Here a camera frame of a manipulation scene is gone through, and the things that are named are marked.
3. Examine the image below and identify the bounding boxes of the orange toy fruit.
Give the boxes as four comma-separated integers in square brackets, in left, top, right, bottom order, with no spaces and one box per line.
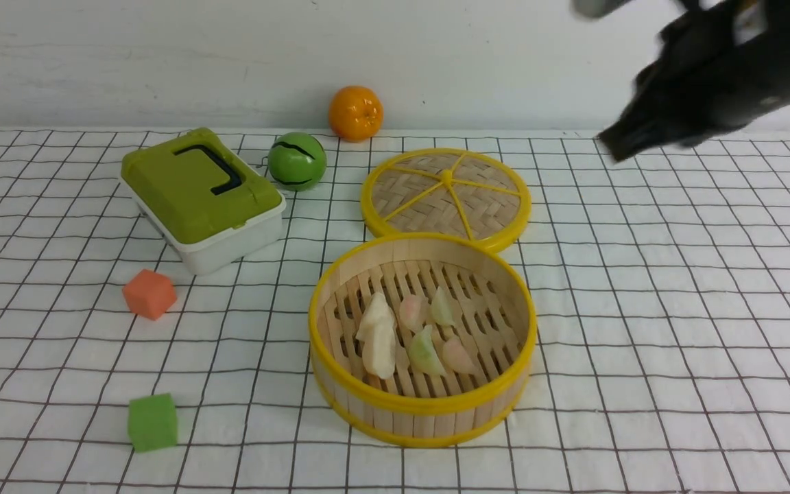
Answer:
[327,85,385,143]

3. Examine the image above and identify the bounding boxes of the green lid white box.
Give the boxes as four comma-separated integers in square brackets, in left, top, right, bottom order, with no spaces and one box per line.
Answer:
[120,128,286,276]

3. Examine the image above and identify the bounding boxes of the orange foam cube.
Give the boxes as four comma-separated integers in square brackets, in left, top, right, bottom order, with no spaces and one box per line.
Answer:
[122,269,178,321]

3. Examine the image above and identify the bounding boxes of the checkered white tablecloth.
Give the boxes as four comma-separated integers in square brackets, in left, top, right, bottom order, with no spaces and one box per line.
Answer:
[0,129,790,493]

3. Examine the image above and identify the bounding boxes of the green foam cube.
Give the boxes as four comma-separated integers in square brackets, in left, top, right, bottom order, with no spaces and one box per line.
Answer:
[128,393,178,453]

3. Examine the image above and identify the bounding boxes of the white dumpling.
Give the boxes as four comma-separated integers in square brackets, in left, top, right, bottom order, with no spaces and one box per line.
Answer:
[361,322,397,379]
[355,292,395,341]

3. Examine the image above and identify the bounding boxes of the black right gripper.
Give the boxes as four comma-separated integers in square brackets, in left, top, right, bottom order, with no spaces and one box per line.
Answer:
[597,1,790,163]

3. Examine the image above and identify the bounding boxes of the pale green dumpling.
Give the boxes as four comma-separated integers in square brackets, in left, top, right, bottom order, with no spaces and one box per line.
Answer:
[431,285,455,327]

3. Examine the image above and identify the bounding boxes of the bamboo steamer tray yellow rim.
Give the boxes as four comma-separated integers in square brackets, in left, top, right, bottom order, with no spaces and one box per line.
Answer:
[308,233,538,448]

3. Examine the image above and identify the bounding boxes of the woven bamboo steamer lid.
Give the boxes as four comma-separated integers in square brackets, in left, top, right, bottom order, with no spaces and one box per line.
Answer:
[359,149,532,252]

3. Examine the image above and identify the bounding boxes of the green toy ball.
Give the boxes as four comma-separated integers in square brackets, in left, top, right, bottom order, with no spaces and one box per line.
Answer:
[267,132,327,191]

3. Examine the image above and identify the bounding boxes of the pink dumpling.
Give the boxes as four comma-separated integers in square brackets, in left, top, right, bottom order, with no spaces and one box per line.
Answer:
[398,294,429,333]
[441,337,477,375]

